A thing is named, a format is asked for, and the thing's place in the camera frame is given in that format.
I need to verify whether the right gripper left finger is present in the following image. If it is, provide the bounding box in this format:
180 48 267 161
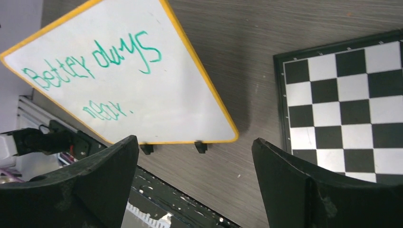
0 135 139 228

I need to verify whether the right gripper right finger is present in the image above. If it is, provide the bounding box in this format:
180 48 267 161
251 138 403 228

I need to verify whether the yellow framed whiteboard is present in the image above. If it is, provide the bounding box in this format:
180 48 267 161
0 0 239 145

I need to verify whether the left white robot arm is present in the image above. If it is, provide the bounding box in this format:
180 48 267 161
0 128 73 160

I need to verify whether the black white checkerboard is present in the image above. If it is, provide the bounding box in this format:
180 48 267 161
273 29 403 185

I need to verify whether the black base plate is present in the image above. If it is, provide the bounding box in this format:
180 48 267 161
48 119 240 228

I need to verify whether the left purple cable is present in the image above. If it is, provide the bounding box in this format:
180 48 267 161
0 168 24 184

